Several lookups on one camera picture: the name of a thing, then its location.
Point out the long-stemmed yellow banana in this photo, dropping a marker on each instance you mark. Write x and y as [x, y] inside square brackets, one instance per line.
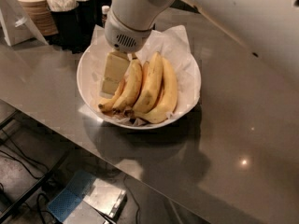
[132, 87]

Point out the grey metal box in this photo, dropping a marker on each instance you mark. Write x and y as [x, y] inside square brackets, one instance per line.
[99, 203]

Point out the middle yellow banana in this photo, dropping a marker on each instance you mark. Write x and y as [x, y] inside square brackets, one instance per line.
[149, 93]

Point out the rightmost yellow banana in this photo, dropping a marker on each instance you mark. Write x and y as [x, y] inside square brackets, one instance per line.
[168, 103]

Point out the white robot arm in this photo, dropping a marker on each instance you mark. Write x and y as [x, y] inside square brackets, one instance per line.
[268, 29]

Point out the orange-tinted hidden banana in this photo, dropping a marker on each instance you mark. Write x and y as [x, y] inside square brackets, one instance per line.
[145, 72]

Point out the blue perforated foot pedal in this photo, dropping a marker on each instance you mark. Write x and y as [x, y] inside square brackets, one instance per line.
[71, 196]

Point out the leftmost yellow banana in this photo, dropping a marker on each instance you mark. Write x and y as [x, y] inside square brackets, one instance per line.
[105, 105]

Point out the black metal table leg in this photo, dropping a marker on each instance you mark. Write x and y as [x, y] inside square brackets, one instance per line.
[14, 207]

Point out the black holder with packets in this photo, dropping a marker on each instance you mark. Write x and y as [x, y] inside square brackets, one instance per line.
[75, 21]

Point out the small brown glass bottle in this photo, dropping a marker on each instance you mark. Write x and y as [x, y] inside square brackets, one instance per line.
[105, 10]

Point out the white paper liner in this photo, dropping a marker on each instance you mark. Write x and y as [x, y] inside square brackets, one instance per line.
[174, 44]

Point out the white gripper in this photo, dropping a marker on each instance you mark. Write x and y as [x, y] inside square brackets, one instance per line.
[127, 36]

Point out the white bowl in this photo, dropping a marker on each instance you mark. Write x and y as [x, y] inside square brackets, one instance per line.
[187, 78]

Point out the stack of paper cups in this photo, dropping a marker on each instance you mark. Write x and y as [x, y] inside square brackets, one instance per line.
[39, 13]

